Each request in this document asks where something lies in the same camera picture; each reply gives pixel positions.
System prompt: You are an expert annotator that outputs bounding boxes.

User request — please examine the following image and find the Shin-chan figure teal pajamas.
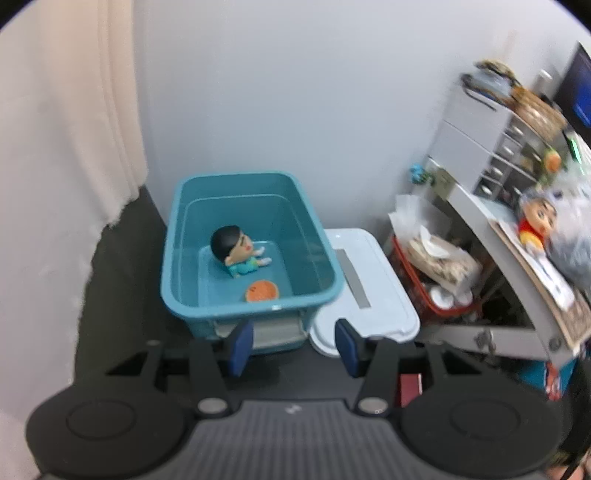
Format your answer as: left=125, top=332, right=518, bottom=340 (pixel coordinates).
left=209, top=225, right=273, bottom=278

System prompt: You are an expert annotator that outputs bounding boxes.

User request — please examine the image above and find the cream curtain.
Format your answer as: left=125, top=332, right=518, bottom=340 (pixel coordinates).
left=0, top=0, right=150, bottom=324

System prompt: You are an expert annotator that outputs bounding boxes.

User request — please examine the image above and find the white bin lid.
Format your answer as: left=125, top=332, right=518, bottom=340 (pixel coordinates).
left=310, top=228, right=420, bottom=358

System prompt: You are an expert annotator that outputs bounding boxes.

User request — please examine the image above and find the patterned tissue box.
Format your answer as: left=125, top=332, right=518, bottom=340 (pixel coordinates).
left=406, top=226, right=482, bottom=295

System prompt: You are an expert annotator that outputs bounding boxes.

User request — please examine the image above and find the plush burger toy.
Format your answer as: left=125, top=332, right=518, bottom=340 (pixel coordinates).
left=245, top=280, right=280, bottom=303

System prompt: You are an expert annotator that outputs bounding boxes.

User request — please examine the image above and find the red plastic basket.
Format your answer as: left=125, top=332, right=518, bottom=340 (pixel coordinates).
left=388, top=235, right=482, bottom=324

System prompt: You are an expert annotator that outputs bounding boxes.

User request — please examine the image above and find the computer monitor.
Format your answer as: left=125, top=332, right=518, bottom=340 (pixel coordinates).
left=554, top=44, right=591, bottom=143

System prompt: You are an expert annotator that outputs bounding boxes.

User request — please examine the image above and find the white desk shelf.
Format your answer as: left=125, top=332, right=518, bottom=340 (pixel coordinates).
left=419, top=185, right=590, bottom=368

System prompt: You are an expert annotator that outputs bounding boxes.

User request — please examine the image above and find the woven wicker basket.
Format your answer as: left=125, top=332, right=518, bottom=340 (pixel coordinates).
left=512, top=86, right=567, bottom=143

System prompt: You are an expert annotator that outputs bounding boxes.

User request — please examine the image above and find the white drawer organizer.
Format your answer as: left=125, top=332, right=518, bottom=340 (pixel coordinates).
left=427, top=85, right=568, bottom=207

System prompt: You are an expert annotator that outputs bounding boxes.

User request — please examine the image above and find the blue green small toy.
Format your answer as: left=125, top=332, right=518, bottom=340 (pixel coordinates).
left=410, top=164, right=431, bottom=185

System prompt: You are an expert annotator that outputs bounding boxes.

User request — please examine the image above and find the teal plastic storage bin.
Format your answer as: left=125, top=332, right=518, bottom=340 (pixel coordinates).
left=160, top=172, right=344, bottom=353

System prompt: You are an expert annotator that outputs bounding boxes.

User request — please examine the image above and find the red box with label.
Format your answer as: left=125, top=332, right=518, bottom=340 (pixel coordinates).
left=398, top=373, right=423, bottom=408

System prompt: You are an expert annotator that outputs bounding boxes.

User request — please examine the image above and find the Shin-chan plush red shirt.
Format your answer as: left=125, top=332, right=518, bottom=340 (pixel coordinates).
left=518, top=195, right=558, bottom=256

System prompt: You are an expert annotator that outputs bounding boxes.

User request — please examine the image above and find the clear plastic bag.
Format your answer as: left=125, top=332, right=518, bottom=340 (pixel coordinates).
left=545, top=172, right=591, bottom=301

